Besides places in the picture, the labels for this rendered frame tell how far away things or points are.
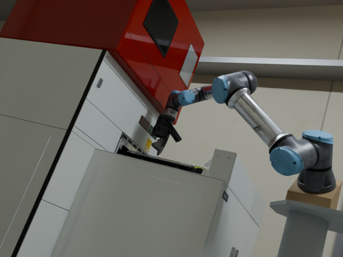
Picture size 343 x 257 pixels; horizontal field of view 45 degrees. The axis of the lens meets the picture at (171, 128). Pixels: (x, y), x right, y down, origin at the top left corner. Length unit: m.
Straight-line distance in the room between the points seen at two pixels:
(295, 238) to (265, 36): 3.05
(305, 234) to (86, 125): 1.00
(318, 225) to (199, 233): 0.46
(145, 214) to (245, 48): 3.02
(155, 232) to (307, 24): 3.17
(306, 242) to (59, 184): 1.00
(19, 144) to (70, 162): 0.25
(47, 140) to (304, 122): 2.56
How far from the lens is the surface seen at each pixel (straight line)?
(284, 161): 1.59
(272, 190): 3.65
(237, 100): 1.74
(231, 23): 4.74
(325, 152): 1.69
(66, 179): 1.81
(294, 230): 1.69
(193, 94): 2.11
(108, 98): 1.93
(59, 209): 1.83
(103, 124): 1.94
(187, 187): 1.67
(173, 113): 2.18
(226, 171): 1.72
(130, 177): 1.78
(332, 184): 1.76
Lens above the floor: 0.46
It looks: 17 degrees up
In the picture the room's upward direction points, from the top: 20 degrees clockwise
